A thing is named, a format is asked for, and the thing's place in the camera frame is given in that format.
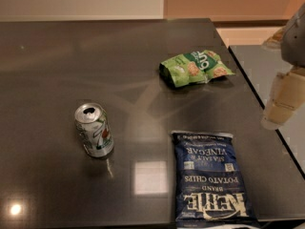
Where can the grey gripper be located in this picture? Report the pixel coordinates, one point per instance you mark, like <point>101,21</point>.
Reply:
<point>294,43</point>

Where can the green rice chip bag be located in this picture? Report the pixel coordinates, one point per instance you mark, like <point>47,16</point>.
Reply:
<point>193,68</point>

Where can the blue Kettle potato chip bag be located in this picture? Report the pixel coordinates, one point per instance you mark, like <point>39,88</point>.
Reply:
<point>210,190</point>

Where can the grey side table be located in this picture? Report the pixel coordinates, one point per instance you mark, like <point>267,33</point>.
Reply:
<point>264,69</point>

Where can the silver 7up soda can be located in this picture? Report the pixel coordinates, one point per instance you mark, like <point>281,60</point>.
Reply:
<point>92,125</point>

